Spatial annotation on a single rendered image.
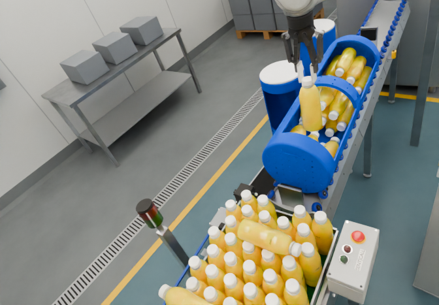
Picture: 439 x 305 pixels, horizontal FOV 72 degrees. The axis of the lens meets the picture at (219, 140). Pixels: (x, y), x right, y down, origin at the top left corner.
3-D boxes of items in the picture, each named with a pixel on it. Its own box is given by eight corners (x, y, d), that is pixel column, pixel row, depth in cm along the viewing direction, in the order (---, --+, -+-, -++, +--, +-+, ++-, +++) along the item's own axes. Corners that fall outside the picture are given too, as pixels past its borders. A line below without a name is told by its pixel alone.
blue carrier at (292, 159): (377, 82, 171) (383, 34, 152) (330, 202, 122) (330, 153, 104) (326, 78, 186) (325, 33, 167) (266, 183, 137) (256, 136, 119)
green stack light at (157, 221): (166, 217, 112) (161, 209, 109) (155, 230, 109) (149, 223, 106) (155, 211, 116) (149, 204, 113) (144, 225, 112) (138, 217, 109)
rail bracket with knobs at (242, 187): (262, 201, 137) (258, 187, 131) (255, 213, 133) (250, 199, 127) (243, 195, 143) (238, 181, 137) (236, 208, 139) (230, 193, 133)
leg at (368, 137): (372, 173, 239) (374, 110, 200) (370, 178, 236) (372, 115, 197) (364, 172, 242) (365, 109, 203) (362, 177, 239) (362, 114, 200)
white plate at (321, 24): (342, 20, 221) (342, 21, 221) (311, 17, 240) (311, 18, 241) (317, 37, 211) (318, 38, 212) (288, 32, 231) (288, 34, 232)
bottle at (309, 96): (319, 133, 109) (314, 89, 99) (300, 130, 113) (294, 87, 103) (325, 121, 114) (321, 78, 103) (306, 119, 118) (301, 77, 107)
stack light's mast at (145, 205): (172, 226, 116) (155, 200, 106) (162, 240, 112) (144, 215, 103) (161, 221, 119) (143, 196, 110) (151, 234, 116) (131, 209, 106)
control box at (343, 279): (378, 246, 98) (379, 228, 92) (363, 305, 87) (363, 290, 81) (345, 236, 104) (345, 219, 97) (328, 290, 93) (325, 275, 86)
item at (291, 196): (306, 206, 125) (303, 187, 118) (304, 211, 124) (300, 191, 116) (284, 200, 131) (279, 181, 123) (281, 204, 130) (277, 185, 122)
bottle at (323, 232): (319, 235, 117) (315, 206, 106) (337, 243, 113) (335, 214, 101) (311, 250, 114) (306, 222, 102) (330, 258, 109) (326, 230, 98)
